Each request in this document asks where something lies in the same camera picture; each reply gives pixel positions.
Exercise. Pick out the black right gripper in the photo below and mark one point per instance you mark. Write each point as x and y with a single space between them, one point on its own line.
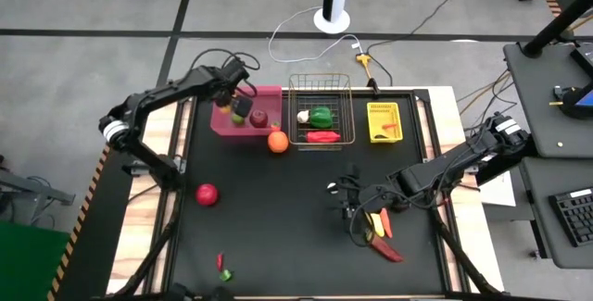
380 198

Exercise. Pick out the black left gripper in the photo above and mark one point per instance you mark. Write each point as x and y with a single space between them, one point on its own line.
229 79

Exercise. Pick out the green lime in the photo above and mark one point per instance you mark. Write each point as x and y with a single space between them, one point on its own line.
237 118

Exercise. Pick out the dark red apple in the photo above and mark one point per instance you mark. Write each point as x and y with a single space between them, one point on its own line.
258 118

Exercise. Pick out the yellow corn cob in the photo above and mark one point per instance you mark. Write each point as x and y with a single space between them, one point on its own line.
377 224

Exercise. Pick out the orange carrot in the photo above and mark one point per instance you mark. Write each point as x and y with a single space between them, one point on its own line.
387 223

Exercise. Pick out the orange fruit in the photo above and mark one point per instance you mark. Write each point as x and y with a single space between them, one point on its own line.
278 141

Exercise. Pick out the large red chili pepper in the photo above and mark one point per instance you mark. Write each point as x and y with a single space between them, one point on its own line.
323 136

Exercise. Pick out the dark red long pepper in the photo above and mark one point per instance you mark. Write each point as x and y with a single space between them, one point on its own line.
384 247

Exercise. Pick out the large white garlic bulb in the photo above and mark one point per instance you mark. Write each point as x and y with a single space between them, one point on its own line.
302 116

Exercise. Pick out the small orange chili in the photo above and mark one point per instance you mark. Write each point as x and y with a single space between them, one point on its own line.
390 126

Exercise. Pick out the green bell pepper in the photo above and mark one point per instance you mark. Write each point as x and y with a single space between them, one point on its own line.
321 117

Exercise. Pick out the small red chili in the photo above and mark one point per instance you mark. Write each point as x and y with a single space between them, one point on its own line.
219 262

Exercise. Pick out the small green chili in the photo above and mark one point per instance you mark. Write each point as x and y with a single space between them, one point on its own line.
225 275

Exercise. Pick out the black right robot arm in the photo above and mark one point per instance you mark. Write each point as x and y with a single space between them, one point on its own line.
445 166

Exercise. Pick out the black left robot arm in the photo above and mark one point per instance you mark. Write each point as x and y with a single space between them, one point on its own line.
153 97

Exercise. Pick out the pink plastic basket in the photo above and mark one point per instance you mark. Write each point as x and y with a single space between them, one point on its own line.
264 97

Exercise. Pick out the yellow plastic basket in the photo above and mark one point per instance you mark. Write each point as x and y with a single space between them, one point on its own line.
394 109

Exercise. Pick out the yellow power plug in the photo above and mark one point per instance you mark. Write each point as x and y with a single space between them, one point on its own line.
364 59

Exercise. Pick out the white paper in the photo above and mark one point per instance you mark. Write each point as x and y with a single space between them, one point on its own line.
498 194

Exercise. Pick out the hazard striped black platform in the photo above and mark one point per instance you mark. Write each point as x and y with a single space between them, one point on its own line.
92 245

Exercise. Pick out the grey desk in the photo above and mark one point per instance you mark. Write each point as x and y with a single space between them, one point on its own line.
556 245
533 88

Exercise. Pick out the grey metal stand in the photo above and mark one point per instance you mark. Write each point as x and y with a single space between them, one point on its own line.
32 194

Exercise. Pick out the black keyboard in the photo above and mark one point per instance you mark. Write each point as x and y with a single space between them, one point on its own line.
574 215

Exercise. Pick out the black desk device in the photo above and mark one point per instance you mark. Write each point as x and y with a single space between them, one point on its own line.
572 102

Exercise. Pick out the green mat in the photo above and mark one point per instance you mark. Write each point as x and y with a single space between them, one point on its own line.
28 264

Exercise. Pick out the black diagonal pole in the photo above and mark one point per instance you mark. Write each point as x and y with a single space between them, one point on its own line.
560 18

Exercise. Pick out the black table frame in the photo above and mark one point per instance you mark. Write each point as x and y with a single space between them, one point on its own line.
361 92

